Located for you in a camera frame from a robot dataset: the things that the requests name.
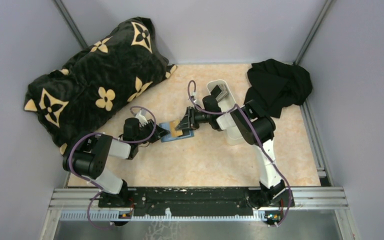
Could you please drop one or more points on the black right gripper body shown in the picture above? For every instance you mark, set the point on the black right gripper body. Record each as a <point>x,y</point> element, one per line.
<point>190,118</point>

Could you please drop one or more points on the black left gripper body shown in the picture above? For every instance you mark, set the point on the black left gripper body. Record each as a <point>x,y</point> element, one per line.
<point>154,132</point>

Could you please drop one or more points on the blue leather card holder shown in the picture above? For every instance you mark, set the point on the blue leather card holder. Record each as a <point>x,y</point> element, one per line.
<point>167,138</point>

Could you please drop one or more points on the gold credit card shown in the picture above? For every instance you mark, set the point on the gold credit card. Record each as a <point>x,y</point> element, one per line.
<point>172,128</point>

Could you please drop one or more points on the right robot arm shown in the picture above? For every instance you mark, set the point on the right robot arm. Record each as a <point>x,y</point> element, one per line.
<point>255,126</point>

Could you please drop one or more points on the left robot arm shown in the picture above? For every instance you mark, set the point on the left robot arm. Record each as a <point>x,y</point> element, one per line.
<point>87,156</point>

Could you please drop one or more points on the white oblong plastic bin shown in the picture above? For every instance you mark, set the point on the white oblong plastic bin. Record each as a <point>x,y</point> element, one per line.
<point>227,105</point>

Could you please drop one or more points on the black flower-patterned pillow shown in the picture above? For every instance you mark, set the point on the black flower-patterned pillow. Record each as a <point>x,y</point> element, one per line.
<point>98,81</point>

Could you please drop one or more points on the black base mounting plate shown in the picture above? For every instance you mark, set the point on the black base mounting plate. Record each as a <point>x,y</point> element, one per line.
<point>194,202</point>

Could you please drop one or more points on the black cloth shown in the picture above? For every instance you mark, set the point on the black cloth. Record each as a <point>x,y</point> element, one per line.
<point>275,85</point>

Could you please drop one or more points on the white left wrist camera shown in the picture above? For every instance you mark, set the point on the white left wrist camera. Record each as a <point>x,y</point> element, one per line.
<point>141,116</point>

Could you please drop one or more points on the aluminium front rail frame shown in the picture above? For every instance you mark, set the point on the aluminium front rail frame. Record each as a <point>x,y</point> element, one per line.
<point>81,204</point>

